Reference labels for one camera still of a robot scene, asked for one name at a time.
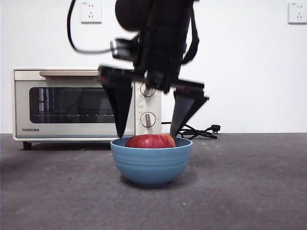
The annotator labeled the blue ribbed bowl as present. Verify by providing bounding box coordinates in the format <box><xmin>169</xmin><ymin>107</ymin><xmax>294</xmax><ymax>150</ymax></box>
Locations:
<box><xmin>109</xmin><ymin>137</ymin><xmax>193</xmax><ymax>187</ymax></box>

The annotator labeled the black arm cable sleeve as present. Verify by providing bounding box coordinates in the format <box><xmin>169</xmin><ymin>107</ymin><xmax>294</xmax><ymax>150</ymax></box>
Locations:
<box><xmin>183</xmin><ymin>0</ymin><xmax>200</xmax><ymax>65</ymax></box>

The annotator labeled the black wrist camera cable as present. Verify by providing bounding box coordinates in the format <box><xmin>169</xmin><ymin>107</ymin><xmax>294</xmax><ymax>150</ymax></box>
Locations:
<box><xmin>67</xmin><ymin>0</ymin><xmax>113</xmax><ymax>55</ymax></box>

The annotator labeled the red apple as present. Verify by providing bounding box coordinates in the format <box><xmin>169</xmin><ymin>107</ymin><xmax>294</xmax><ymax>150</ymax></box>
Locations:
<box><xmin>124</xmin><ymin>134</ymin><xmax>177</xmax><ymax>149</ymax></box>

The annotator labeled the beige round oven knob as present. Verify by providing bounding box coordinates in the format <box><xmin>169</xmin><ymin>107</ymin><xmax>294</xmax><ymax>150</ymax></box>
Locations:
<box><xmin>140</xmin><ymin>112</ymin><xmax>156</xmax><ymax>130</ymax></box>
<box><xmin>140</xmin><ymin>82</ymin><xmax>156</xmax><ymax>98</ymax></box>

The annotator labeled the glass oven door beige handle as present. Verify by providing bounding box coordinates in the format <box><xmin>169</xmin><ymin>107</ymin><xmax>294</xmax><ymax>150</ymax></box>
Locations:
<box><xmin>13</xmin><ymin>70</ymin><xmax>135</xmax><ymax>139</ymax></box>

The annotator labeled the white wall socket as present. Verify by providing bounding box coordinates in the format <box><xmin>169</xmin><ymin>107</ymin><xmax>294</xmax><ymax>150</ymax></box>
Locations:
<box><xmin>80</xmin><ymin>1</ymin><xmax>102</xmax><ymax>24</ymax></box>
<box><xmin>287</xmin><ymin>2</ymin><xmax>307</xmax><ymax>24</ymax></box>

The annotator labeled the cream Toshiba toaster oven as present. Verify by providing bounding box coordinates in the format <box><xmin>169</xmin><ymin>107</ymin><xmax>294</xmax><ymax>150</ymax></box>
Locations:
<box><xmin>13</xmin><ymin>67</ymin><xmax>162</xmax><ymax>151</ymax></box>

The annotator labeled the black oven power cable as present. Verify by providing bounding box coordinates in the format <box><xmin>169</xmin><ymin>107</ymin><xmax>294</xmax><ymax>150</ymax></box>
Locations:
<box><xmin>161</xmin><ymin>121</ymin><xmax>222</xmax><ymax>140</ymax></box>

